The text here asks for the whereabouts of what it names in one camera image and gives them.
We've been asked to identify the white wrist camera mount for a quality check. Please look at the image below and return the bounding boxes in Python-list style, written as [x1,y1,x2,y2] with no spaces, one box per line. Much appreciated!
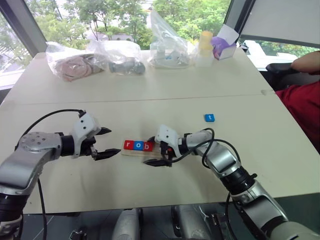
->
[154,123,187,159]
[69,112,102,160]

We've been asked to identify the plastic bag with pink cloth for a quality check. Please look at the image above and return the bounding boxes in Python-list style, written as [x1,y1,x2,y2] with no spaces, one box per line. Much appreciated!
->
[45,40,106,83]

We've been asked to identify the dark window frame post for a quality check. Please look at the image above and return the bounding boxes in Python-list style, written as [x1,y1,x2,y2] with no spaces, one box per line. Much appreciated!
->
[0,0,49,58]

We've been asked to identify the grey window roller blind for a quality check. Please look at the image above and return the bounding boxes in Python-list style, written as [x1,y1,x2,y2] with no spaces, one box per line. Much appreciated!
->
[223,0,320,49]

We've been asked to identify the wooden letter tray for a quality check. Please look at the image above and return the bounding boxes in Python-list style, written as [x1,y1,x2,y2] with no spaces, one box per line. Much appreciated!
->
[120,144,163,160]

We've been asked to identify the black office chair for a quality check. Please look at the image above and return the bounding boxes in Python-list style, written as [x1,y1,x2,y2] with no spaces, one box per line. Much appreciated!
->
[265,62,320,92]

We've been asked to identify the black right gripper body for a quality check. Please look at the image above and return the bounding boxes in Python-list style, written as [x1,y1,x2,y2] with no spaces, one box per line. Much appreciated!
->
[159,141,175,163]

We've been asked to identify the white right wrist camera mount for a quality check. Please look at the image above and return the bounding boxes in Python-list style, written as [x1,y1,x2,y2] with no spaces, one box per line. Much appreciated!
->
[154,123,187,159]

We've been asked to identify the person in red clothes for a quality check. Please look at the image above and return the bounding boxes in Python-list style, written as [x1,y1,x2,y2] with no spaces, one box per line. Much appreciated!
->
[274,50,320,152]

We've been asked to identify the tall plastic bag white parts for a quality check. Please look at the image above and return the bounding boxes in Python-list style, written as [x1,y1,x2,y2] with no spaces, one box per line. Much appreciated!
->
[147,9,191,70]

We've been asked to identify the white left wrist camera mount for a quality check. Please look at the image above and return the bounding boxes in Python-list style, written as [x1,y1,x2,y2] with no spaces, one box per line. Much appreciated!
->
[69,112,102,160]

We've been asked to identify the purple and white carton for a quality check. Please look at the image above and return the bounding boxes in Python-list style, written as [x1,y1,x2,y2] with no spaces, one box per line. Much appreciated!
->
[210,24,241,62]

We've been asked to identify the plastic bag with grey object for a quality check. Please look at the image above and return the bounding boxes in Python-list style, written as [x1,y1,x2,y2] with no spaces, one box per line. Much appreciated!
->
[87,39,147,76]

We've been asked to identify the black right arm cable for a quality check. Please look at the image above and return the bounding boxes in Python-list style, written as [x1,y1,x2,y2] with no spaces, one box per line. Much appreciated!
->
[170,127,242,171]

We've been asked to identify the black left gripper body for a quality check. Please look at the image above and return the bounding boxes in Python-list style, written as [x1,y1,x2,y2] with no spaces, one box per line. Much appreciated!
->
[79,135,99,159]

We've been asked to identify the grey rounded robot leg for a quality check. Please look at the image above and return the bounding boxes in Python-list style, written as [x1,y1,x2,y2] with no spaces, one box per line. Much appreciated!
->
[171,203,216,240]
[111,207,144,240]

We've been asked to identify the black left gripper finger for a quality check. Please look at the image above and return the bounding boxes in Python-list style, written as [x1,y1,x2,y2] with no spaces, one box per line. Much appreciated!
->
[92,148,122,162]
[95,126,113,137]

